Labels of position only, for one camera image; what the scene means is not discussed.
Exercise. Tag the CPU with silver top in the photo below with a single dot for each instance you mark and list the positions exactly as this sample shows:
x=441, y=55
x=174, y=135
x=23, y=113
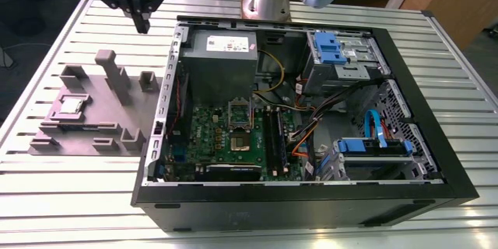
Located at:
x=72, y=106

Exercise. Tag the CPU socket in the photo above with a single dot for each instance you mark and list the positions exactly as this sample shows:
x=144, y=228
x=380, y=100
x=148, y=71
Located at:
x=241, y=142

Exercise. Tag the grey power supply unit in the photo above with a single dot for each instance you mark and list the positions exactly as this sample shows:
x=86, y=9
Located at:
x=218, y=71

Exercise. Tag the grey parts rack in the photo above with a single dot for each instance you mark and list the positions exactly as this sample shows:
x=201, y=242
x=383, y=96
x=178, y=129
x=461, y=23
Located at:
x=105, y=109

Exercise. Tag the RAM stick with white label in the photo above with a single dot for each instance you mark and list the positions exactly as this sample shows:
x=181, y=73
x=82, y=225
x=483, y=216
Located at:
x=78, y=128

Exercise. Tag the blue disk carrier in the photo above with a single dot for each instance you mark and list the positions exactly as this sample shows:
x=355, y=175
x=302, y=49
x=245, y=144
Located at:
x=329, y=47
x=359, y=146

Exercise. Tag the green motherboard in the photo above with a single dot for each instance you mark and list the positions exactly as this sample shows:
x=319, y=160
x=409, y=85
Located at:
x=202, y=144

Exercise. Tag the blue board connector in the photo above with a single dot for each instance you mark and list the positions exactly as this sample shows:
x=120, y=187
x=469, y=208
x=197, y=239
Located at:
x=180, y=154

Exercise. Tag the metal drive cage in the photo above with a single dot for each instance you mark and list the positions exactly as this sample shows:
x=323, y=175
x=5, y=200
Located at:
x=351, y=74

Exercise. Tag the black RAM slot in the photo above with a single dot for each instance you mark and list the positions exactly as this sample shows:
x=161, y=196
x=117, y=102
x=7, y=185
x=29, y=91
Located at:
x=269, y=138
x=280, y=138
x=274, y=138

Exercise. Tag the white power connector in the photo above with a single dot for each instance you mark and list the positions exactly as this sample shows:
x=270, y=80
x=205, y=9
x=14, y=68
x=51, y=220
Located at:
x=290, y=137

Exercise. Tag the black graphics card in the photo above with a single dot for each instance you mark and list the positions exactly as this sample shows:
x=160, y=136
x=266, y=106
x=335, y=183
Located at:
x=234, y=173

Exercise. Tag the black PC case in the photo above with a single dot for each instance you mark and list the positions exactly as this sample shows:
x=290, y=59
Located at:
x=292, y=202

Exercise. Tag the metal disk bay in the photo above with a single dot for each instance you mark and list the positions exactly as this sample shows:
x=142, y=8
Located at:
x=389, y=164

